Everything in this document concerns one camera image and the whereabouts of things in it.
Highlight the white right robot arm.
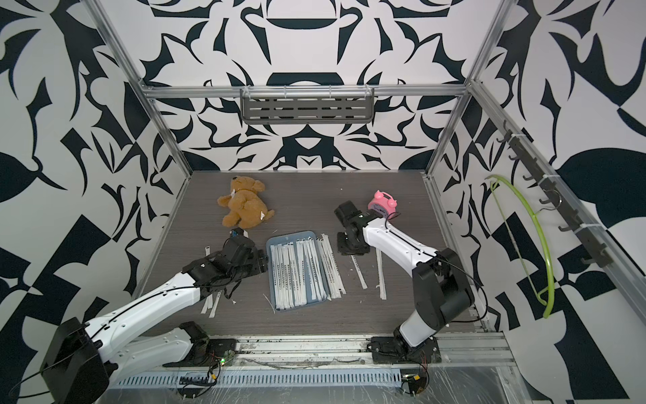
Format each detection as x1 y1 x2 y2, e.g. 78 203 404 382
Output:
334 201 475 364

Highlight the white cable duct strip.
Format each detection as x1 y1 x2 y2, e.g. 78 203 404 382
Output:
114 368 403 389

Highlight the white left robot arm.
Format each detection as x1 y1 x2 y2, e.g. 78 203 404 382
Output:
40 232 268 403

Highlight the brown teddy bear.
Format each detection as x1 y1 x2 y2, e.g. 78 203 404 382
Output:
217 176 275 230

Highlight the pink alarm clock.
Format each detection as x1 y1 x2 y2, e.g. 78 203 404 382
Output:
368 190 398 218

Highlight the grey wall hook rack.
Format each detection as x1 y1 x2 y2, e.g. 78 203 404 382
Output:
500 121 614 268

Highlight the blue storage box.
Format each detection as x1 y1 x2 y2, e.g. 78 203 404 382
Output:
266 231 331 311

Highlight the grey metal wall shelf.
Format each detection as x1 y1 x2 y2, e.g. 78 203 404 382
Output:
240 86 375 125

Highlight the green plastic hanger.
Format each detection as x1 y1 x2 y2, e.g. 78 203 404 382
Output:
486 174 556 319

